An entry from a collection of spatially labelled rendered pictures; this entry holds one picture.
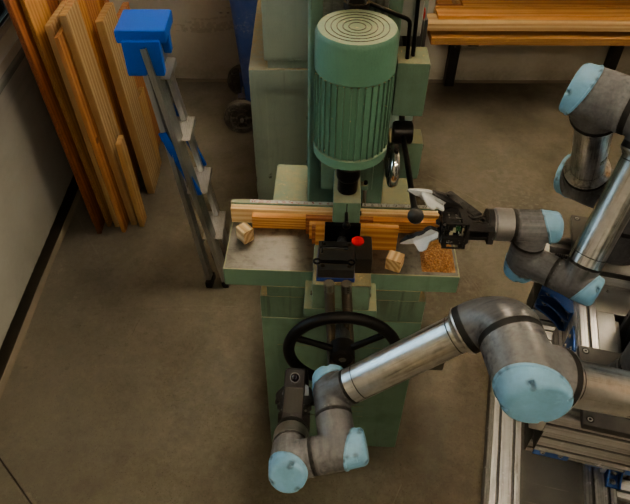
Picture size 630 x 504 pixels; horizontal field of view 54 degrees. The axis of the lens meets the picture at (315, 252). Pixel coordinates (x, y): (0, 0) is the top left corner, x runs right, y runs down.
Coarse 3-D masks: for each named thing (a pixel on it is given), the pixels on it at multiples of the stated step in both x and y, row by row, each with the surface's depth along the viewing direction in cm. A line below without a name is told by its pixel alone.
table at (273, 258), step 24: (264, 240) 164; (288, 240) 164; (240, 264) 158; (264, 264) 158; (288, 264) 158; (312, 264) 158; (384, 264) 158; (408, 264) 158; (456, 264) 159; (384, 288) 159; (408, 288) 159; (432, 288) 159; (456, 288) 158; (312, 312) 153; (360, 312) 152
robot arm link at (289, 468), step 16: (288, 432) 124; (272, 448) 123; (288, 448) 119; (304, 448) 118; (272, 464) 116; (288, 464) 115; (304, 464) 117; (272, 480) 116; (288, 480) 116; (304, 480) 116
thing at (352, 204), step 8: (336, 176) 162; (360, 176) 163; (336, 184) 160; (360, 184) 160; (336, 192) 157; (360, 192) 158; (336, 200) 155; (344, 200) 155; (352, 200) 155; (360, 200) 155; (336, 208) 156; (344, 208) 156; (352, 208) 156; (360, 208) 156; (336, 216) 158; (344, 216) 158; (352, 216) 158
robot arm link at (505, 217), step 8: (496, 208) 138; (504, 208) 139; (496, 216) 137; (504, 216) 136; (512, 216) 136; (496, 224) 137; (504, 224) 136; (512, 224) 136; (496, 232) 137; (504, 232) 137; (512, 232) 136; (496, 240) 139; (504, 240) 139
